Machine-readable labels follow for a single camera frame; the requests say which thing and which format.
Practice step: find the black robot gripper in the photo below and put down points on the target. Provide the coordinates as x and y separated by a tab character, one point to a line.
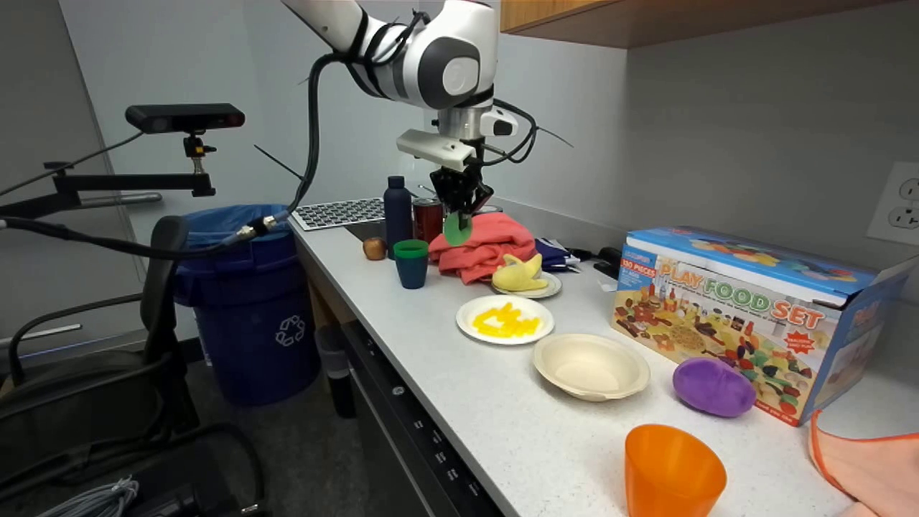
459	193

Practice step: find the wall power outlet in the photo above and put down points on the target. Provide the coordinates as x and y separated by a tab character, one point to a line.
896	208

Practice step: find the purple plushie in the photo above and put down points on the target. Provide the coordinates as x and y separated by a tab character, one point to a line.
712	388

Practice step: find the green plushie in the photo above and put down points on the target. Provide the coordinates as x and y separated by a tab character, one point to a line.
456	229

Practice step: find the black camera on stand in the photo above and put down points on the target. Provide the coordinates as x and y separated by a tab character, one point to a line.
146	118

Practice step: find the yellow plushie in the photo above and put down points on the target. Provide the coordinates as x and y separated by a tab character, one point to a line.
521	273

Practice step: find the beige bowl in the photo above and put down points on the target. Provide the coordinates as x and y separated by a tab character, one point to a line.
591	369

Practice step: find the black office chair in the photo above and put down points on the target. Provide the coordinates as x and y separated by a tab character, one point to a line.
115	432

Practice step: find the keyboard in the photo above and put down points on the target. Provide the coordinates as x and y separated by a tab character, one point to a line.
339	214

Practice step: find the red folded cloth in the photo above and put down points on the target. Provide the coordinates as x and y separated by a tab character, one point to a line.
489	241

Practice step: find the dark red cup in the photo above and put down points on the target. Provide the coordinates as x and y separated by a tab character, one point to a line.
429	220

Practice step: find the play food set box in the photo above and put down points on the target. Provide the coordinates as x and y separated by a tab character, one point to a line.
794	325

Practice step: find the wooden cabinet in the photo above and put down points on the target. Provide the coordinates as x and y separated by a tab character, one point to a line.
629	25

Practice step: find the brown egg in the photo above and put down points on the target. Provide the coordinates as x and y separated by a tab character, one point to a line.
375	249

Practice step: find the blue recycling bin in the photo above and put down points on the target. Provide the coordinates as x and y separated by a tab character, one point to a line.
251	303

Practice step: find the orange cloth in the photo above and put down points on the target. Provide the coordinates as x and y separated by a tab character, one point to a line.
876	471

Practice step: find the white plate with yellow food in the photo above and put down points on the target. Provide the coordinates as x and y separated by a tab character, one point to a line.
504	319

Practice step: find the orange plastic cup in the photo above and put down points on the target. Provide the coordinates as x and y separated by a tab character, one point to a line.
669	471

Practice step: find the blue snack bag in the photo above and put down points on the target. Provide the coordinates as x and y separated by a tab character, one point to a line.
555	256

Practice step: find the blue cup with green rim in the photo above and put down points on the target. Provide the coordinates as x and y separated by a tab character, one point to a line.
410	263

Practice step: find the dark blue bottle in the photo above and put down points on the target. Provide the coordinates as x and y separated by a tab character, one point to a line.
396	210

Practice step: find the small white plate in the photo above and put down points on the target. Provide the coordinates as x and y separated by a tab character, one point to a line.
547	290

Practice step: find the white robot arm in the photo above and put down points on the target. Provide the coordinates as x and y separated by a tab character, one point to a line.
443	65

